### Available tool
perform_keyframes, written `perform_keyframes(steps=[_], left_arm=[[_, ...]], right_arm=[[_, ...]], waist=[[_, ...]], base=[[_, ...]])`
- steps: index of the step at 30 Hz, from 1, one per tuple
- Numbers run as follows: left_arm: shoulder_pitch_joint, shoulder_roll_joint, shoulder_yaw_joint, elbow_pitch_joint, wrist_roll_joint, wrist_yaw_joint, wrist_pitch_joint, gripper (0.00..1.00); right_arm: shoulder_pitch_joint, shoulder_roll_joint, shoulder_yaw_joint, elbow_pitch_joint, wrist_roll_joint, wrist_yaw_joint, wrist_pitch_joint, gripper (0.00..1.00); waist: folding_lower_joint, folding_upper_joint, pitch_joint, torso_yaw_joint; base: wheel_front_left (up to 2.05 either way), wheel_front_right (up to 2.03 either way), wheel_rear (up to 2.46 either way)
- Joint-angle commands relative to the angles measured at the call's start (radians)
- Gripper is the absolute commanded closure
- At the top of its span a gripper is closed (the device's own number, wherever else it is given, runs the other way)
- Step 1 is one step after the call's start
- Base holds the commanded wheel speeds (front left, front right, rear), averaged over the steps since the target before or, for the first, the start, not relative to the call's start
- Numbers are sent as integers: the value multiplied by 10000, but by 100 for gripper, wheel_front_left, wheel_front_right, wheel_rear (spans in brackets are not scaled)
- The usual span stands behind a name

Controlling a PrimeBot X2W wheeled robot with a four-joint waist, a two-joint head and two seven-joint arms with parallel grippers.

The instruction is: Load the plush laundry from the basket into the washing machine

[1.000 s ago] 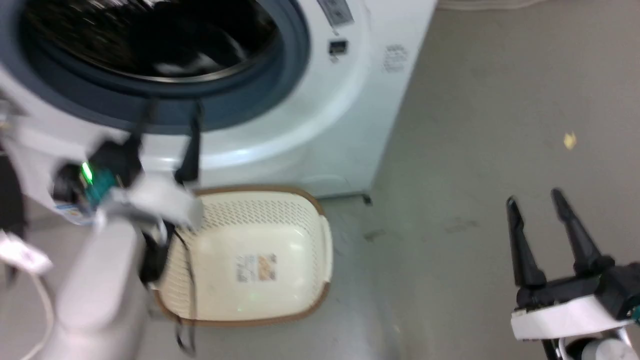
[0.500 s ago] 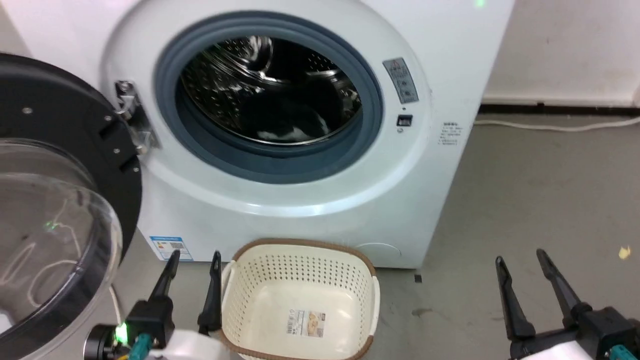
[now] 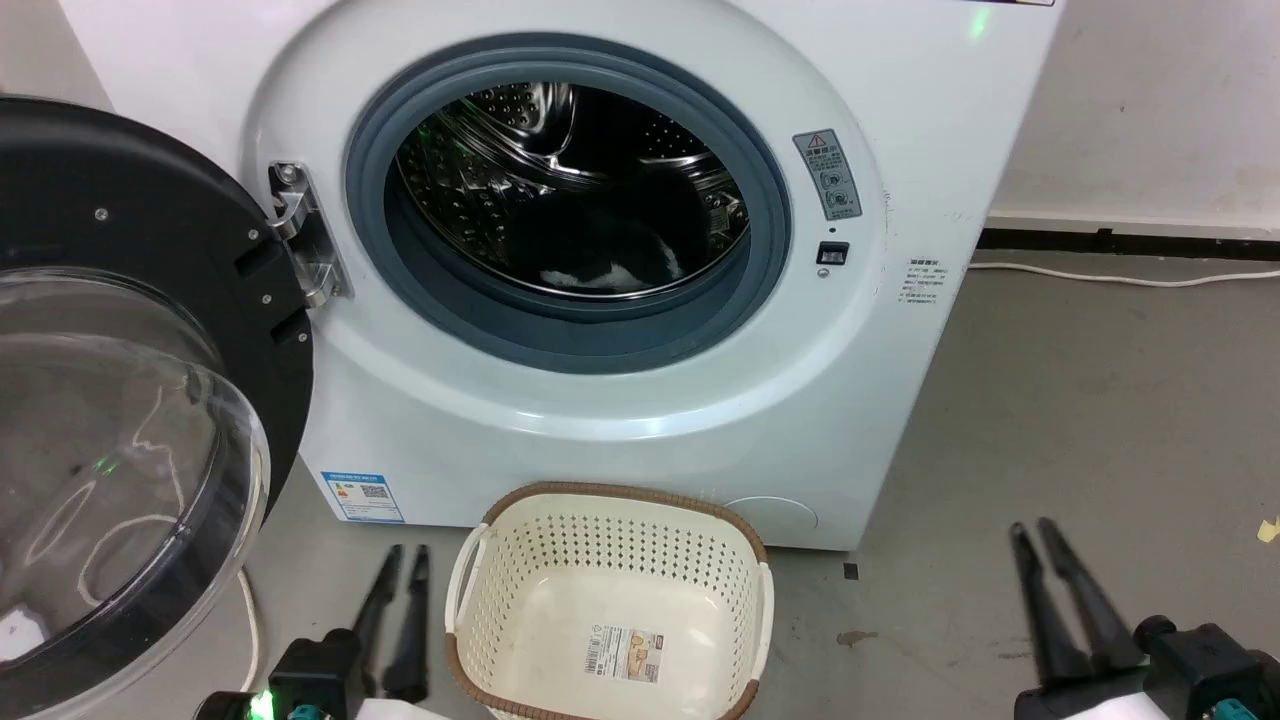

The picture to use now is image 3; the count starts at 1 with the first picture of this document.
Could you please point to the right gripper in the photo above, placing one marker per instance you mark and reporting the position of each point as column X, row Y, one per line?
column 1200, row 680

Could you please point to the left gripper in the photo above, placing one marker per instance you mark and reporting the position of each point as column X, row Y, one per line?
column 315, row 670

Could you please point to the cream perforated laundry basket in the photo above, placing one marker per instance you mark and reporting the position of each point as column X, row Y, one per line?
column 530, row 640

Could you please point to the printed basket product label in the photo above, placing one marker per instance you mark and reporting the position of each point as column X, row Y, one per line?
column 625, row 653

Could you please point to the white front-load washing machine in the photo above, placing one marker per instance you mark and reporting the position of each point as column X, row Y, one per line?
column 620, row 430

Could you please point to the black and white plush laundry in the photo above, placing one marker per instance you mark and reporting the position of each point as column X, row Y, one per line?
column 600, row 250

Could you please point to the blue energy label sticker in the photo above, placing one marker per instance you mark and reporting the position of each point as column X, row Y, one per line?
column 363, row 495

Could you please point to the yellow paper scrap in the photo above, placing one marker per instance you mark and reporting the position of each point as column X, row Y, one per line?
column 1270, row 531

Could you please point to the round white filter cover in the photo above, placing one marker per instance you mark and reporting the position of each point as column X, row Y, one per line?
column 775, row 515

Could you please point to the small printed text label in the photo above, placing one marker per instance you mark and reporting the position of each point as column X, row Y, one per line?
column 922, row 282

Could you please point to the black baseboard strip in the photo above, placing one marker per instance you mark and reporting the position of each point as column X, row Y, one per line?
column 1150, row 245

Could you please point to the chrome door hinge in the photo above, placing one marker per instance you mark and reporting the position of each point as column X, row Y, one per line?
column 310, row 240

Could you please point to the black door latch socket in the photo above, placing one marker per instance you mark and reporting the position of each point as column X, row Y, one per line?
column 832, row 253

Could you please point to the stainless steel washer drum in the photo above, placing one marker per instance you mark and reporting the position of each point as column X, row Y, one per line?
column 470, row 170

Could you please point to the grey rubber door gasket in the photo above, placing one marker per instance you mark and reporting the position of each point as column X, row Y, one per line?
column 770, row 220

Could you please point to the black round glass washer door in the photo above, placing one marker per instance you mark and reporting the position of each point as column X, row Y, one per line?
column 120, row 200

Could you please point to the grey warning sticker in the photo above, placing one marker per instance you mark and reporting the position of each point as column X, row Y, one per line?
column 828, row 175

